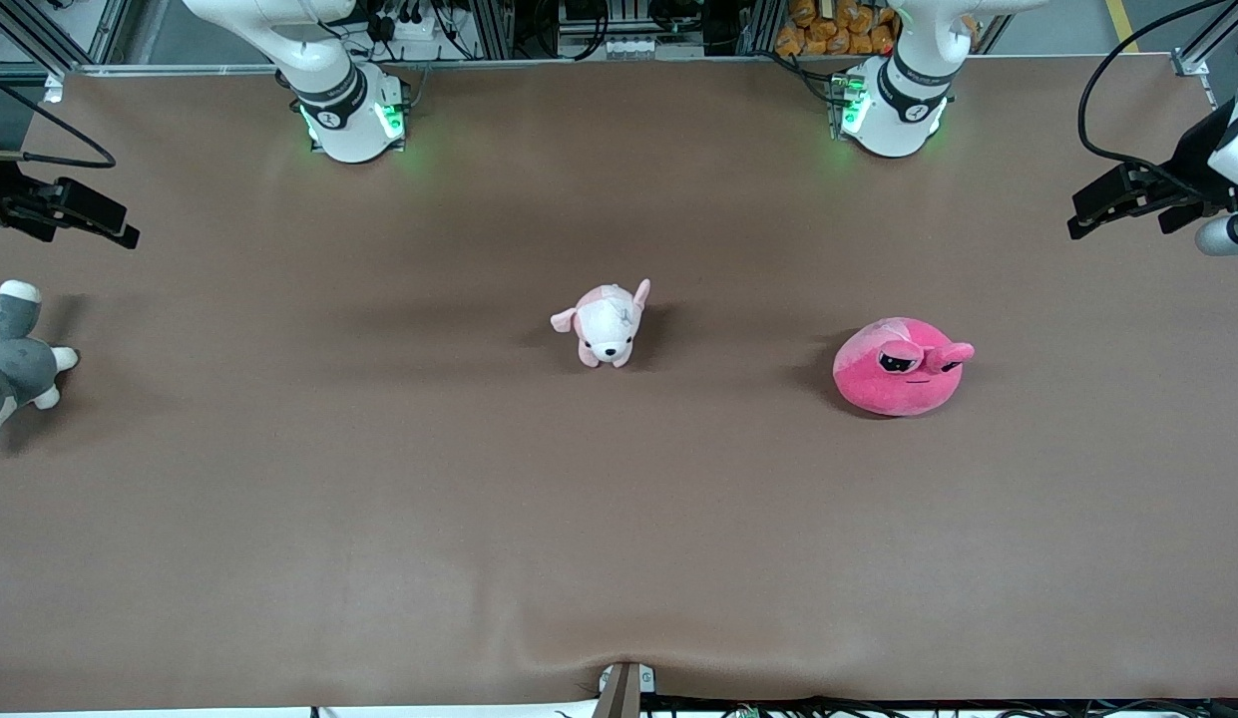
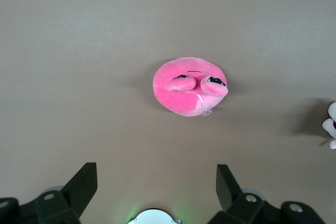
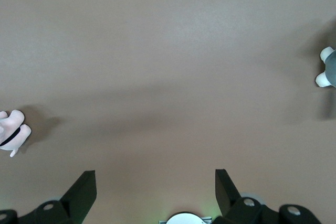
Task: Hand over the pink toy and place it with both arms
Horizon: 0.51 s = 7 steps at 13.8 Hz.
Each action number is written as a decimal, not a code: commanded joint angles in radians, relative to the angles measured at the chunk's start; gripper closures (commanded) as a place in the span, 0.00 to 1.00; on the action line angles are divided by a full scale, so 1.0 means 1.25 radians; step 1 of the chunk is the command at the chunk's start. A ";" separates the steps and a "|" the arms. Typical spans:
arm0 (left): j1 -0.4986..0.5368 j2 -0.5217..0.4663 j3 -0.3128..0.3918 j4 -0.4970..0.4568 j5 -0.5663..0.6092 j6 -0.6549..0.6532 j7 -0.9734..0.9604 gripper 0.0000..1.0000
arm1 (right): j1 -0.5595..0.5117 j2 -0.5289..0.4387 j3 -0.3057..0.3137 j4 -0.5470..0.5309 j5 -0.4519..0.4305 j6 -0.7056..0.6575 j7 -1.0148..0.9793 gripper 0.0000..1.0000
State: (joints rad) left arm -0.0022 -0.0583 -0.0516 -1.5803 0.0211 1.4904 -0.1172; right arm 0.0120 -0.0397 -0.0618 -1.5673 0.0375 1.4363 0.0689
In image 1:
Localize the pale pink dog plush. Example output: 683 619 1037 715
550 278 652 370

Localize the grey white husky plush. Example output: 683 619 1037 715
0 279 81 448

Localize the round pink plush toy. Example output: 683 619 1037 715
832 317 976 418

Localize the orange snack bag pile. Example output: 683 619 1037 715
775 0 901 58

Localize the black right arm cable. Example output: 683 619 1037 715
0 66 117 170

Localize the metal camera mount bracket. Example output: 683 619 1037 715
597 661 657 718

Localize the aluminium corner post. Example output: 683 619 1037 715
1172 0 1238 109

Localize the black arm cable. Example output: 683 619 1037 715
0 66 117 170
1078 0 1233 180

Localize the white power strip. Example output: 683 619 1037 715
374 0 452 43

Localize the aluminium table edge rail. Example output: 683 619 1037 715
65 52 1193 77

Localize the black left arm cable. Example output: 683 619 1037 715
1078 0 1233 180

